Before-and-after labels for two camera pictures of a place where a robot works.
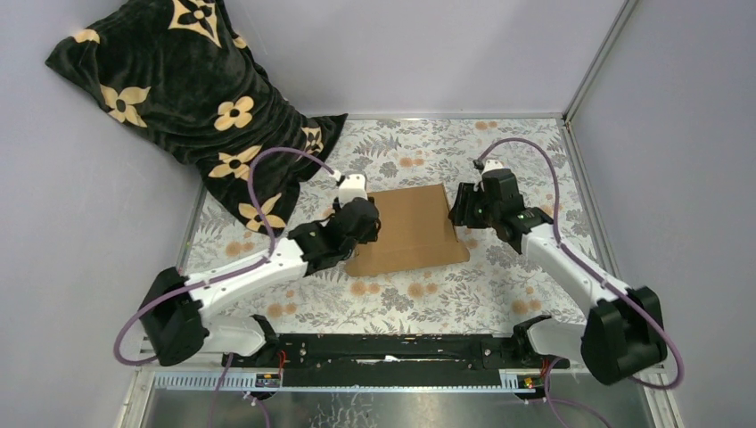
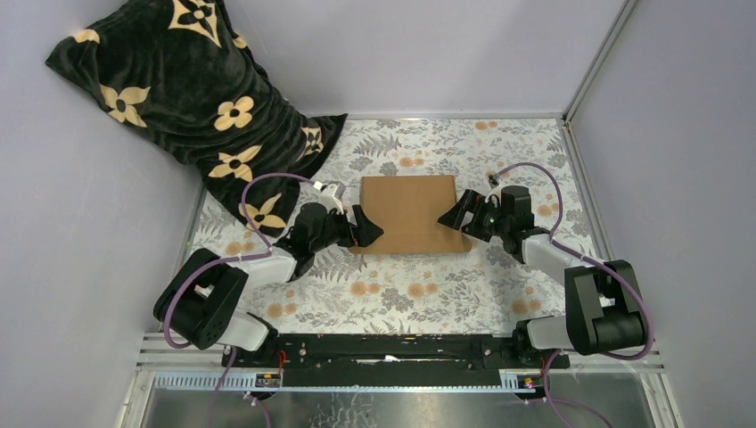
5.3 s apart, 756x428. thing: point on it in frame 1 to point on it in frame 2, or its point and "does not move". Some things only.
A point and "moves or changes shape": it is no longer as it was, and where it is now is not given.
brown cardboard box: [417, 230] moves or changes shape
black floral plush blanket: [186, 78] does not move
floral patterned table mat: [514, 175] does not move
